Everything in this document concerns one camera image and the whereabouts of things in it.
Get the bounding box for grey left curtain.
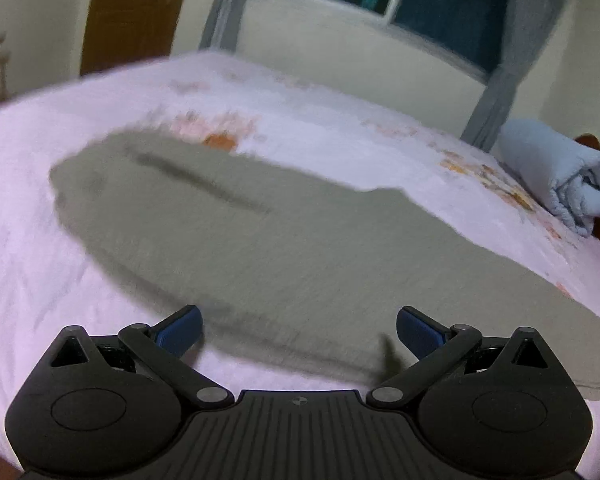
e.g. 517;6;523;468
198;0;247;52

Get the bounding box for brown wooden door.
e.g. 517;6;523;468
80;0;183;76

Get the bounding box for pink floral bed sheet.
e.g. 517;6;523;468
0;52;600;462

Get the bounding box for grey right curtain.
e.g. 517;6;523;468
460;0;567;152

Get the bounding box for grey curtain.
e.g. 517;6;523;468
198;0;247;52
460;0;567;152

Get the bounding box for rolled light blue blanket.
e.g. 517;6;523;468
498;119;600;236

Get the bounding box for grey-green pants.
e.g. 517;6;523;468
50;131;600;400

